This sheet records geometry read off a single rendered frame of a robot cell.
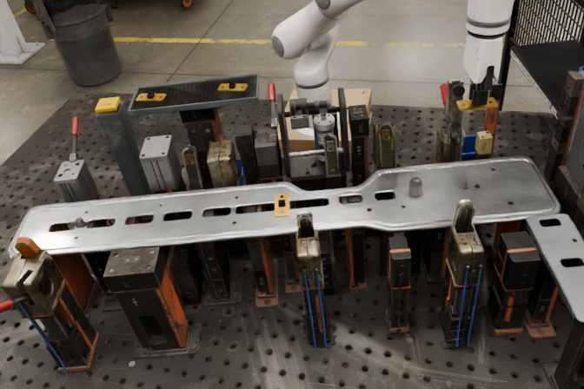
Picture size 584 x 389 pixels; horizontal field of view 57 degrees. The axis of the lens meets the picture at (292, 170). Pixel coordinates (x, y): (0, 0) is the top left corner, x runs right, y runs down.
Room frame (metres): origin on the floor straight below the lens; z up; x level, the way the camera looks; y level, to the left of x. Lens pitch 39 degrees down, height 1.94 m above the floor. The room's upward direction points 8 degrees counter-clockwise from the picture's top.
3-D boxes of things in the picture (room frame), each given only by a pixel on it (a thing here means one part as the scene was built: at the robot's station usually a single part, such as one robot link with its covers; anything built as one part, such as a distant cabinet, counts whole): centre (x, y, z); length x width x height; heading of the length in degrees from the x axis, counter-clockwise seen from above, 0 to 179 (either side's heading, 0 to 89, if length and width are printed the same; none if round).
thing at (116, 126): (1.38, 0.51, 0.92); 0.08 x 0.08 x 0.44; 86
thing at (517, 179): (1.01, 0.06, 1.00); 1.38 x 0.22 x 0.02; 86
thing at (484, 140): (1.10, -0.51, 0.88); 0.04 x 0.04 x 0.36; 86
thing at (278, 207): (1.01, 0.04, 1.01); 0.08 x 0.04 x 0.01; 177
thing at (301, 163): (1.21, -0.08, 0.94); 0.18 x 0.13 x 0.49; 86
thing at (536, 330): (0.77, -0.57, 0.84); 0.11 x 0.06 x 0.29; 176
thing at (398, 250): (0.82, -0.22, 0.84); 0.11 x 0.08 x 0.29; 176
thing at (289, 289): (1.03, 0.04, 0.84); 0.13 x 0.05 x 0.29; 176
